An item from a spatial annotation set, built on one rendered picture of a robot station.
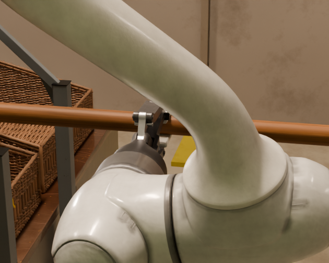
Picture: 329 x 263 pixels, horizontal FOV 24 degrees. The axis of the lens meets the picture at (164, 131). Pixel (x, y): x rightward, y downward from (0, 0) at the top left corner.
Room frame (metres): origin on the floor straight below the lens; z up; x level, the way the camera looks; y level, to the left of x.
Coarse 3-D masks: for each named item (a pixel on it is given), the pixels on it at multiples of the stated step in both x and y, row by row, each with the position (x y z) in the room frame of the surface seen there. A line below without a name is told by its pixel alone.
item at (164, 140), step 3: (159, 135) 1.03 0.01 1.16; (162, 135) 1.03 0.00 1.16; (165, 135) 1.03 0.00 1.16; (168, 135) 1.03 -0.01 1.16; (171, 135) 1.04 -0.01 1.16; (159, 138) 1.02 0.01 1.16; (162, 138) 1.02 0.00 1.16; (165, 138) 1.02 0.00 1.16; (168, 138) 1.02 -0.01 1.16; (162, 141) 1.00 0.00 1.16; (165, 141) 1.00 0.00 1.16; (168, 141) 1.01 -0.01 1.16; (162, 144) 1.00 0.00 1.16; (165, 144) 1.00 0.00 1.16; (162, 147) 1.00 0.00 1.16; (165, 147) 1.00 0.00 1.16
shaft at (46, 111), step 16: (0, 112) 1.06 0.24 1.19; (16, 112) 1.06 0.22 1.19; (32, 112) 1.05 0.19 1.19; (48, 112) 1.05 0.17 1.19; (64, 112) 1.05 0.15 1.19; (80, 112) 1.05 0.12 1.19; (96, 112) 1.04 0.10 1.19; (112, 112) 1.04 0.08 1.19; (128, 112) 1.04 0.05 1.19; (96, 128) 1.04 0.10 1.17; (112, 128) 1.04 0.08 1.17; (128, 128) 1.03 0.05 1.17; (176, 128) 1.02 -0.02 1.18; (256, 128) 1.00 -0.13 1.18; (272, 128) 1.00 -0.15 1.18; (288, 128) 1.00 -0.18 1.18; (304, 128) 1.00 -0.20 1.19; (320, 128) 1.00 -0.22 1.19; (304, 144) 1.00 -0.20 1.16; (320, 144) 0.99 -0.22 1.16
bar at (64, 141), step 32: (0, 32) 1.96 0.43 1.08; (32, 64) 1.95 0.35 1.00; (64, 96) 1.92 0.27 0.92; (64, 128) 1.92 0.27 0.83; (0, 160) 1.45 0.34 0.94; (64, 160) 1.92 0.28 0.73; (0, 192) 1.45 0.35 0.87; (64, 192) 1.92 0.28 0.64; (0, 224) 1.45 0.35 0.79; (0, 256) 1.45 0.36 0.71
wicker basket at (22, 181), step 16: (0, 144) 1.98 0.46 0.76; (16, 160) 1.98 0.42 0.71; (32, 160) 1.93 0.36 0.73; (16, 176) 1.82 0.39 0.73; (32, 176) 1.92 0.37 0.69; (16, 192) 1.79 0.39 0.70; (32, 192) 1.92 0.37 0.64; (16, 208) 1.79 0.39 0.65; (32, 208) 1.91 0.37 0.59; (16, 224) 1.77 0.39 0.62
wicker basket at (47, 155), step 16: (0, 64) 2.62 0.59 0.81; (0, 80) 2.62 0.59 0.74; (16, 80) 2.61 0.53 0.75; (32, 80) 2.59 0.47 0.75; (0, 96) 2.62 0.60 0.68; (16, 96) 2.61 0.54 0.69; (48, 96) 2.58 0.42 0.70; (80, 96) 2.56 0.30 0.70; (0, 128) 2.55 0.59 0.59; (16, 128) 2.54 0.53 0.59; (32, 128) 2.54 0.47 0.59; (48, 128) 2.54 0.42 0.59; (80, 128) 2.42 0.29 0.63; (16, 144) 2.04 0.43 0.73; (32, 144) 2.03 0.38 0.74; (48, 144) 2.07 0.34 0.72; (80, 144) 2.39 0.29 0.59; (48, 160) 2.09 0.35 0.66; (48, 176) 2.08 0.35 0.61
